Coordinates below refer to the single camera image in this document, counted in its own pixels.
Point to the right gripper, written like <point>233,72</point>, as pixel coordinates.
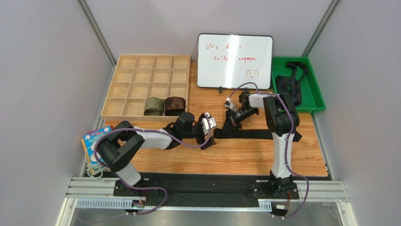
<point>234,116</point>

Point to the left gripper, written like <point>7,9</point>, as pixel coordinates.
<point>203,130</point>

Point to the black tie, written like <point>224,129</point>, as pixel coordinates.
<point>235,133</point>

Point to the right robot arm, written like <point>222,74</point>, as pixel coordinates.
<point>281,119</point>

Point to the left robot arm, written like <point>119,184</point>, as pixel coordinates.
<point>116,149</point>

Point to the brown red rolled tie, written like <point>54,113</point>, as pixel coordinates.
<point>174,106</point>

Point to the white whiteboard with red writing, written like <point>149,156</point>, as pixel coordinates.
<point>230,60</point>

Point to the green patterned rolled tie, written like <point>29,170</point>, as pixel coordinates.
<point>154,106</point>

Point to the dark striped tie in bin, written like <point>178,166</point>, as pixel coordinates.
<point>290,84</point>

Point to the green plastic bin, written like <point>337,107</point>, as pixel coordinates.
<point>296,76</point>

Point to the wooden compartment organizer box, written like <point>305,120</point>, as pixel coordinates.
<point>136,78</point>

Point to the red children's book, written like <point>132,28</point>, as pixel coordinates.
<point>95,167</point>

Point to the blue children's book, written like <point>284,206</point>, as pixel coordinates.
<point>89,141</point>

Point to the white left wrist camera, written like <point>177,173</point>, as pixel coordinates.
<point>208,121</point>

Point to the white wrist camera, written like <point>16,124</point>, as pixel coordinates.
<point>208,121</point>
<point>229,104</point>

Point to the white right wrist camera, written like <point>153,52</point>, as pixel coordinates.
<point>229,104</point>

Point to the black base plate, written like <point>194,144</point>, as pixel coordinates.
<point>204,190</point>

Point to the aluminium frame rail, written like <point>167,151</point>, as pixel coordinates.
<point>89,202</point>

